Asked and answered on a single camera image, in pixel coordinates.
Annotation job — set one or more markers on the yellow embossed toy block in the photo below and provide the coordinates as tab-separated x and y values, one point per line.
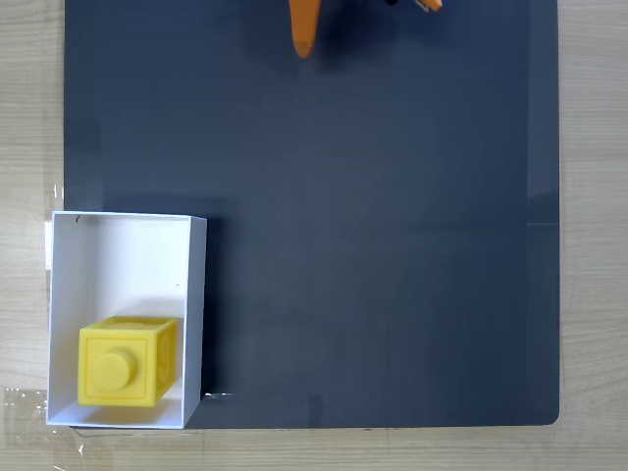
118	368

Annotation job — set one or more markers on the white open cardboard box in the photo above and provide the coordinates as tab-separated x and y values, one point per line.
127	260

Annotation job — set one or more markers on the dark grey textured mat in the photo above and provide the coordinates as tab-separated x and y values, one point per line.
368	221

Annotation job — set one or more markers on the clear tape piece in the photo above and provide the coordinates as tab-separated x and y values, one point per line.
57	192
24	402

